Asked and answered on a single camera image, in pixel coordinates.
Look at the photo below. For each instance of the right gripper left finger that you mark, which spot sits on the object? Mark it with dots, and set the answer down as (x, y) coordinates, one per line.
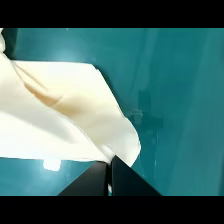
(91, 181)

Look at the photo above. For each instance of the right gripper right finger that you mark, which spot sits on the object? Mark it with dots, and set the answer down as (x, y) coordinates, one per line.
(130, 181)

